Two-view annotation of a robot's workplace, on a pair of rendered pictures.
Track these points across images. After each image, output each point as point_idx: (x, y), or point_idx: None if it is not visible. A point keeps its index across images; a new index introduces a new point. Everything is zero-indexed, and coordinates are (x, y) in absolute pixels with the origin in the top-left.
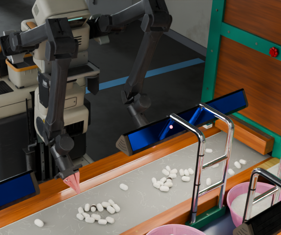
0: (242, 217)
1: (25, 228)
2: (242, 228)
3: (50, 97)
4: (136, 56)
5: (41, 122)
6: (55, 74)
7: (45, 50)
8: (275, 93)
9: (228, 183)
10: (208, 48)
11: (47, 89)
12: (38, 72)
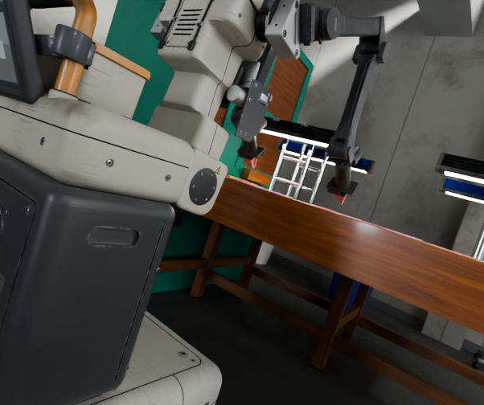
0: (317, 182)
1: None
2: (374, 165)
3: (359, 105)
4: (260, 74)
5: (212, 175)
6: (371, 79)
7: (384, 51)
8: (214, 118)
9: (252, 185)
10: (171, 77)
11: (266, 108)
12: (255, 82)
